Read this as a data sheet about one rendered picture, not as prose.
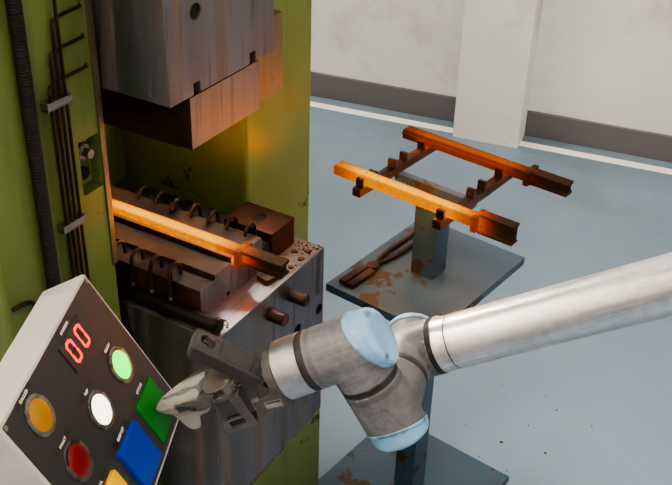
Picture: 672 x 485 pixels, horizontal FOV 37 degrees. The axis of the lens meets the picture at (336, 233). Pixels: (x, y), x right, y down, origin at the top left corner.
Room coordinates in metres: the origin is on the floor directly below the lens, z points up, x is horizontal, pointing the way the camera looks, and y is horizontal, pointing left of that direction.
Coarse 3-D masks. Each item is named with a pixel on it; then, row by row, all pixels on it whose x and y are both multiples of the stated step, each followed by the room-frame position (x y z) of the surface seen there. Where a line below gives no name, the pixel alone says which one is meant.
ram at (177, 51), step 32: (96, 0) 1.55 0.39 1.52; (128, 0) 1.52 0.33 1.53; (160, 0) 1.48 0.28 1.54; (192, 0) 1.54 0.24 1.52; (224, 0) 1.61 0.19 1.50; (256, 0) 1.69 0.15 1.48; (96, 32) 1.55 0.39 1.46; (128, 32) 1.52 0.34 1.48; (160, 32) 1.49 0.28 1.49; (192, 32) 1.54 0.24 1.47; (224, 32) 1.61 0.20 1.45; (256, 32) 1.69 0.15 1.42; (128, 64) 1.52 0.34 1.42; (160, 64) 1.49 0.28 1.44; (192, 64) 1.53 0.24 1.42; (224, 64) 1.61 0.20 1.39; (160, 96) 1.49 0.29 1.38
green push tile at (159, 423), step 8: (152, 384) 1.20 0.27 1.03; (144, 392) 1.17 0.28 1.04; (152, 392) 1.19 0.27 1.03; (160, 392) 1.20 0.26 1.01; (144, 400) 1.16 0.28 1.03; (152, 400) 1.18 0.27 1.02; (136, 408) 1.14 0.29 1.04; (144, 408) 1.15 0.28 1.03; (152, 408) 1.16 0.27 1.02; (144, 416) 1.14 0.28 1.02; (152, 416) 1.15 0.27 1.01; (160, 416) 1.17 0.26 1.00; (168, 416) 1.18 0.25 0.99; (152, 424) 1.14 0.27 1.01; (160, 424) 1.15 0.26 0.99; (168, 424) 1.17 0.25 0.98; (160, 432) 1.14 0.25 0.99; (160, 440) 1.13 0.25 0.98
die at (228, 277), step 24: (120, 192) 1.86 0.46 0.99; (120, 216) 1.75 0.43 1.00; (168, 216) 1.77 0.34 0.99; (192, 216) 1.77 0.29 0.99; (144, 240) 1.68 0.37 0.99; (168, 240) 1.68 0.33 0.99; (240, 240) 1.68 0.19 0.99; (120, 264) 1.62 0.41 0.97; (144, 264) 1.61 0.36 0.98; (168, 264) 1.61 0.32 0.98; (192, 264) 1.60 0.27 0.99; (216, 264) 1.60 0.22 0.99; (192, 288) 1.53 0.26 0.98; (216, 288) 1.57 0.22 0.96
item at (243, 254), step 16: (128, 208) 1.77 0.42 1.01; (160, 224) 1.71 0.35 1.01; (176, 224) 1.71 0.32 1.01; (192, 240) 1.67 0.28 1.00; (208, 240) 1.66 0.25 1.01; (224, 240) 1.66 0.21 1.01; (240, 256) 1.61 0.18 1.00; (256, 256) 1.60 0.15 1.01; (272, 256) 1.60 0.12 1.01; (272, 272) 1.58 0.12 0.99; (288, 272) 1.59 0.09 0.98
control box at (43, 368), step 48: (48, 336) 1.10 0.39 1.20; (96, 336) 1.17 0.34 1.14; (0, 384) 1.02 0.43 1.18; (48, 384) 1.03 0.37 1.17; (96, 384) 1.10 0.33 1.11; (144, 384) 1.19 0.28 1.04; (0, 432) 0.91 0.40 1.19; (48, 432) 0.97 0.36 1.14; (96, 432) 1.04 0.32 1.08; (0, 480) 0.91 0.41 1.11; (48, 480) 0.91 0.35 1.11; (96, 480) 0.98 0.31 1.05
